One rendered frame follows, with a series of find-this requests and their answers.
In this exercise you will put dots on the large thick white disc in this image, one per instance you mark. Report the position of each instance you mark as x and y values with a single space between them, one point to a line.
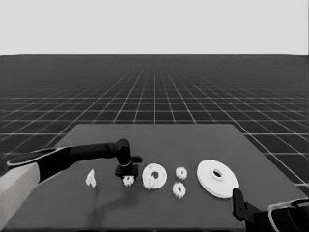
206 180

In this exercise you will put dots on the white round carrier with pins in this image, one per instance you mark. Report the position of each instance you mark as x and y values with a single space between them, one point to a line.
162 172

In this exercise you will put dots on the small white T-shaped piece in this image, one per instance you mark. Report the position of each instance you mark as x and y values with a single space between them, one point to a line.
91 180

